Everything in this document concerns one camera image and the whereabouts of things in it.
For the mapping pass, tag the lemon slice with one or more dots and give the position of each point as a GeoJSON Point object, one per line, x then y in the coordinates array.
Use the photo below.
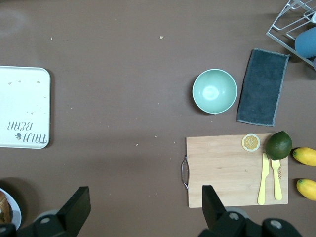
{"type": "Point", "coordinates": [251, 142]}

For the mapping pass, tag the blue cup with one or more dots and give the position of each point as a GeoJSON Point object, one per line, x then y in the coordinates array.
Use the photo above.
{"type": "Point", "coordinates": [307, 43]}

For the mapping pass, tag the plain brown bread slice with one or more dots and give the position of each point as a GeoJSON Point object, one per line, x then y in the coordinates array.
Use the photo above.
{"type": "Point", "coordinates": [4, 205]}

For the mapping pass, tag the cream bear print tray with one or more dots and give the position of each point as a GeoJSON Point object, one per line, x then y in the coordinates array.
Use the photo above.
{"type": "Point", "coordinates": [24, 106]}

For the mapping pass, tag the yellow plastic knife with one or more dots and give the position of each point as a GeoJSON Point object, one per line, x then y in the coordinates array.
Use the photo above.
{"type": "Point", "coordinates": [264, 177]}

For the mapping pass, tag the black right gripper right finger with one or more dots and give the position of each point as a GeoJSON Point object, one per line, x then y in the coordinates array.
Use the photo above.
{"type": "Point", "coordinates": [214, 214]}

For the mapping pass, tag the dark grey cloth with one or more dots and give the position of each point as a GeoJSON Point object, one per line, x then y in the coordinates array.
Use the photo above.
{"type": "Point", "coordinates": [263, 89]}

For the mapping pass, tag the dark green lime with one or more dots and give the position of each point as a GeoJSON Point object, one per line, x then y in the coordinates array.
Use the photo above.
{"type": "Point", "coordinates": [279, 145]}

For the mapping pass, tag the mint green bowl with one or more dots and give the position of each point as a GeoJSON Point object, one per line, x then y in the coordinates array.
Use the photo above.
{"type": "Point", "coordinates": [214, 91]}

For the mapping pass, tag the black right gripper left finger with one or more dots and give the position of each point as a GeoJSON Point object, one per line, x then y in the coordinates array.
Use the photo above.
{"type": "Point", "coordinates": [71, 214]}

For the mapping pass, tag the yellow lemon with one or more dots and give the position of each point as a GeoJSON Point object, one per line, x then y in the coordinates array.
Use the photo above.
{"type": "Point", "coordinates": [306, 156]}
{"type": "Point", "coordinates": [307, 188]}

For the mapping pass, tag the yellow plastic fork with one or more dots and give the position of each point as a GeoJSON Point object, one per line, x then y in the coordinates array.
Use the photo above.
{"type": "Point", "coordinates": [277, 180]}

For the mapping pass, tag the white round ribbed plate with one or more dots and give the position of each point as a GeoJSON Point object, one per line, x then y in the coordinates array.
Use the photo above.
{"type": "Point", "coordinates": [16, 212]}

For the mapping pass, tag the wooden cutting board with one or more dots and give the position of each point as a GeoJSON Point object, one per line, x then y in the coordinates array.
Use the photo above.
{"type": "Point", "coordinates": [222, 168]}

